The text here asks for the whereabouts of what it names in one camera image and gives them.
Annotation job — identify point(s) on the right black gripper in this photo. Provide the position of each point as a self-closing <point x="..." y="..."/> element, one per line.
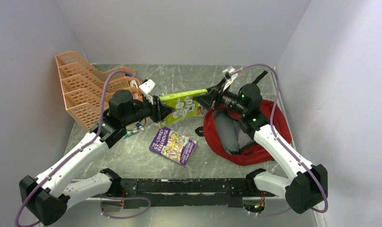
<point x="208" y="99"/>

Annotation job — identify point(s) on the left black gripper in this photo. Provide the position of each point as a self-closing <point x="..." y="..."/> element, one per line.
<point x="158" y="110"/>

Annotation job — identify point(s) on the green activity book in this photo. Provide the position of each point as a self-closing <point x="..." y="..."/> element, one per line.
<point x="184" y="106"/>

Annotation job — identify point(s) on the red backpack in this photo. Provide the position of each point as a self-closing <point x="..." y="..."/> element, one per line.
<point x="231" y="136"/>

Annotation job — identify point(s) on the purple treehouse book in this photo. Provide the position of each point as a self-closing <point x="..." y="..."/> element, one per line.
<point x="173" y="145"/>

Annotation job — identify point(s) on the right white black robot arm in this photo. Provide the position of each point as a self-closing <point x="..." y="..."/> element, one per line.
<point x="306" y="185"/>

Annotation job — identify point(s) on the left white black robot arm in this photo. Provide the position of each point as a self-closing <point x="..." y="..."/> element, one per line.
<point x="51" y="193"/>

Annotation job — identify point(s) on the blue capped white marker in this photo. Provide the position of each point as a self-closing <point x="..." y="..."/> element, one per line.
<point x="140" y="126"/>

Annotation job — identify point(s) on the green white glue stick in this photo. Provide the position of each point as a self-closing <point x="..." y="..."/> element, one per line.
<point x="130" y="133"/>

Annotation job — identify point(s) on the orange plastic file organizer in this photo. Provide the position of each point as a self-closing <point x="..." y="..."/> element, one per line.
<point x="85" y="88"/>

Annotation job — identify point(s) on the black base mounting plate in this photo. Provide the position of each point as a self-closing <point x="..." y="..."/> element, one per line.
<point x="231" y="192"/>

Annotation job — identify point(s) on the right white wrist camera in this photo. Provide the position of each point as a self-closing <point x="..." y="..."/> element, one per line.
<point x="227" y="73"/>

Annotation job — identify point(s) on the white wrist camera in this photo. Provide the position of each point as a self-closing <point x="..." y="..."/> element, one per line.
<point x="146" y="88"/>
<point x="227" y="73"/>

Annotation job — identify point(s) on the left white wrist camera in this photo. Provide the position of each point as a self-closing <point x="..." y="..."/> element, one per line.
<point x="146" y="88"/>

